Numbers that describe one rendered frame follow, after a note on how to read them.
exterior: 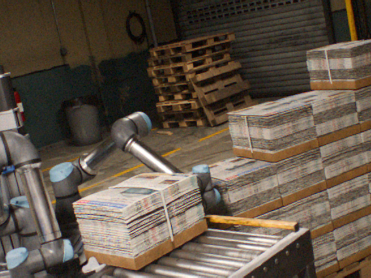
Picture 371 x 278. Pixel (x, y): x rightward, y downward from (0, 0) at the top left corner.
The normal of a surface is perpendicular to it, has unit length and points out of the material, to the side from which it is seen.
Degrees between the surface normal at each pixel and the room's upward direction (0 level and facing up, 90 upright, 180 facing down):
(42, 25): 90
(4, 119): 90
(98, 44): 90
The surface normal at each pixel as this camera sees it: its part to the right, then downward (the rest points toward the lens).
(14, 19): 0.72, -0.02
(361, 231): 0.44, 0.07
